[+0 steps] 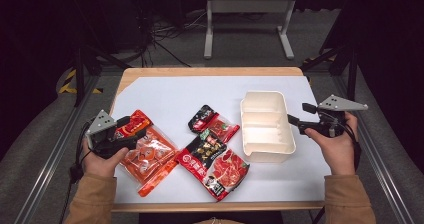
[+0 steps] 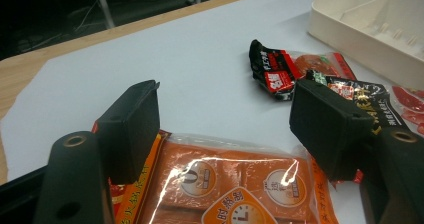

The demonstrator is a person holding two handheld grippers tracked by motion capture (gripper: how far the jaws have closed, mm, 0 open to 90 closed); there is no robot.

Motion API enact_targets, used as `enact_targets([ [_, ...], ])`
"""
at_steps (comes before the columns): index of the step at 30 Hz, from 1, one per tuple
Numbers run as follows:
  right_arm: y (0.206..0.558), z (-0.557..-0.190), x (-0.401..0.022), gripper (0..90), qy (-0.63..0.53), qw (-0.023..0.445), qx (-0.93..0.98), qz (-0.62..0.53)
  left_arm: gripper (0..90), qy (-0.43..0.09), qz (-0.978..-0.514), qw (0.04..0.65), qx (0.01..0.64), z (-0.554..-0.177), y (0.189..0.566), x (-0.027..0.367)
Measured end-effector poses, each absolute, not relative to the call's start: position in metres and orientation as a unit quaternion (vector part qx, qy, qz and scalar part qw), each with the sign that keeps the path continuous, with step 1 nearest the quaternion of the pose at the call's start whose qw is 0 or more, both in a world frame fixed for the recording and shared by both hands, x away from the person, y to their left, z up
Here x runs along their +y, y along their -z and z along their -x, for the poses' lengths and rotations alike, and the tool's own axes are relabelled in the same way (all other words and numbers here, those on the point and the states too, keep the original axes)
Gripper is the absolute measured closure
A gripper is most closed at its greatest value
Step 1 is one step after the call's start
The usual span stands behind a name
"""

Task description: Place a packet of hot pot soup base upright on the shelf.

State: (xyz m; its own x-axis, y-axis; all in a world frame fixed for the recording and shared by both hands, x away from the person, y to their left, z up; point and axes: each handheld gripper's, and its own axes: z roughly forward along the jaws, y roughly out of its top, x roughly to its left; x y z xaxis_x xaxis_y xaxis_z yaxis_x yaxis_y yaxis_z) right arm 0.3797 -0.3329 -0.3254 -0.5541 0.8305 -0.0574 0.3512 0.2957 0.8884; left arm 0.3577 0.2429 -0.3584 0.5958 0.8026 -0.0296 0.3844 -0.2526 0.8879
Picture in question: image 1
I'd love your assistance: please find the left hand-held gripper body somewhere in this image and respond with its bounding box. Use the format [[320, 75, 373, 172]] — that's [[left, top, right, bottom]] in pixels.
[[85, 109, 138, 160]]

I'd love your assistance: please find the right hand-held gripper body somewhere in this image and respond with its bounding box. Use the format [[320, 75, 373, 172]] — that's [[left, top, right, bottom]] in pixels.
[[298, 94, 369, 138]]

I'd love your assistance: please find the large orange clear food packet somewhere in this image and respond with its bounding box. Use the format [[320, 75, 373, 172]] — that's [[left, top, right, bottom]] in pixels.
[[114, 109, 180, 198]]

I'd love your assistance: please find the white plastic divided box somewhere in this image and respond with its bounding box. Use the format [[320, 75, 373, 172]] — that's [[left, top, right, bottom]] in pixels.
[[239, 90, 297, 164]]

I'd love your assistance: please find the large red black soup packet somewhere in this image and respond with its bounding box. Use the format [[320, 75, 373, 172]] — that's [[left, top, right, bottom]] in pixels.
[[174, 130, 251, 202]]

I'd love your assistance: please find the person's left hand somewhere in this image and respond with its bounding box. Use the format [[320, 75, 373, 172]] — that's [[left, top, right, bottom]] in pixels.
[[81, 138, 129, 178]]

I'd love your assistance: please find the person's right hand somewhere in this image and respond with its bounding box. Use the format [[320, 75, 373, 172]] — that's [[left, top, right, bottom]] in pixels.
[[304, 112, 359, 177]]

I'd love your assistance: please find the black metal stand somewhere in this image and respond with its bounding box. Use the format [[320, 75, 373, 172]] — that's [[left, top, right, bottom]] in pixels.
[[70, 40, 132, 108], [300, 40, 360, 102]]

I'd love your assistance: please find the yellow black hazard tape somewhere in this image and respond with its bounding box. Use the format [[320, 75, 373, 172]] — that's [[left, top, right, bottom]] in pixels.
[[57, 68, 103, 95]]

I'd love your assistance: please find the white table sheet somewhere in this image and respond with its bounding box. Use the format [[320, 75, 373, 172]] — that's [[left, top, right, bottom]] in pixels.
[[111, 75, 332, 205]]

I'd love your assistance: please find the small red black sauce packet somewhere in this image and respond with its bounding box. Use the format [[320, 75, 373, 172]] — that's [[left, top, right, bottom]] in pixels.
[[187, 104, 241, 144]]

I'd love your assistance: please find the white desk with metal legs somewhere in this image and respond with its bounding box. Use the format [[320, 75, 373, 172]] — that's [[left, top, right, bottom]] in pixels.
[[203, 0, 299, 60]]

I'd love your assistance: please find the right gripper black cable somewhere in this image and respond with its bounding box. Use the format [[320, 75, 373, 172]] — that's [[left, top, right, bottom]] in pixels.
[[344, 123, 363, 172]]

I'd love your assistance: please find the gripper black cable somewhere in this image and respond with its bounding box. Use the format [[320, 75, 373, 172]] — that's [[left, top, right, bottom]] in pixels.
[[344, 123, 363, 172], [67, 121, 93, 186]]

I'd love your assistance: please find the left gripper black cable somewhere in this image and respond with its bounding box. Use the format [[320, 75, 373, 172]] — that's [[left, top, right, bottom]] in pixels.
[[67, 121, 93, 186]]

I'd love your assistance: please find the aluminium rail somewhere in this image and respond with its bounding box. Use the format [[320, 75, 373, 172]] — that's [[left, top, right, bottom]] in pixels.
[[13, 74, 101, 224], [333, 74, 417, 224]]

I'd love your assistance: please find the bundle of black floor cables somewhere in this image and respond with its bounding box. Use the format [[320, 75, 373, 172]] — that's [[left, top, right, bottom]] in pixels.
[[131, 3, 209, 68]]

